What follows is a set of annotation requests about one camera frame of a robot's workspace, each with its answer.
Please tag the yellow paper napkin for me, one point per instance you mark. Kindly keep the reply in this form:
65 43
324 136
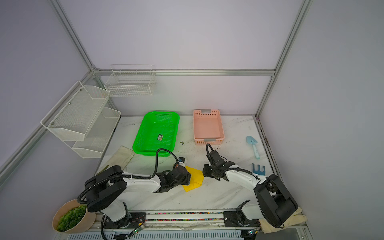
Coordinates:
196 180

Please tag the white wire basket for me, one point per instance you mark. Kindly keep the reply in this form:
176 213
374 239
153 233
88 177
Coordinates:
131 80

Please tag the blue yellow garden rake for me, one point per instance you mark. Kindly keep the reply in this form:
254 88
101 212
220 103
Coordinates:
259 170

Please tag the pink plastic basket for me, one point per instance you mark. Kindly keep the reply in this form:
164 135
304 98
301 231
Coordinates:
208 127

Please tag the light blue garden trowel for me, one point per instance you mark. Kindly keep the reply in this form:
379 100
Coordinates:
253 142

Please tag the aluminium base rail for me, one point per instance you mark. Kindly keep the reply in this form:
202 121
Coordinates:
190 220

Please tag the white mesh two-tier shelf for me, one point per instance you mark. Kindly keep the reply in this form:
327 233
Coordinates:
83 121

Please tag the green plastic basket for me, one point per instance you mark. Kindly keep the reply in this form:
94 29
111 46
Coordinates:
158 130

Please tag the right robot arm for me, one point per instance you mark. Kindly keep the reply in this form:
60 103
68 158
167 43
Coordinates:
275 203

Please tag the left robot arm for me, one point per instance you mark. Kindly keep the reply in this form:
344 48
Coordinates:
102 191

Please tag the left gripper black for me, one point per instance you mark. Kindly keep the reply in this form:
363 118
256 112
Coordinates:
187 179

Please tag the cream work glove right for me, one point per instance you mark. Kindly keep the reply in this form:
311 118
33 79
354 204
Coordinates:
296 218

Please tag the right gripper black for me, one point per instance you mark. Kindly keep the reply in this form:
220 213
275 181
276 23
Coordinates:
205 171

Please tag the paper bag with greens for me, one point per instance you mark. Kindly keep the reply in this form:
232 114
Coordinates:
73 218

